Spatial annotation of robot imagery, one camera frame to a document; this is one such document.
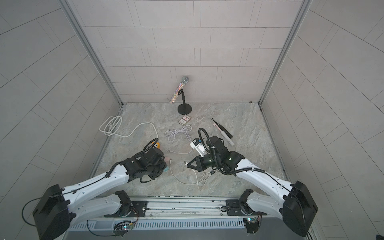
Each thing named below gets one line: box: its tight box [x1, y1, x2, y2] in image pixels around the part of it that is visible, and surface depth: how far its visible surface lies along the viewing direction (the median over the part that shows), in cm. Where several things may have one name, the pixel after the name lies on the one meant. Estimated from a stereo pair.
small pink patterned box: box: [178, 115, 192, 126], surface depth 107 cm
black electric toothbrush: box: [211, 117, 234, 139], surface depth 101 cm
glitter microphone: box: [169, 76, 189, 104], surface depth 98 cm
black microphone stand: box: [177, 88, 193, 115], surface depth 114 cm
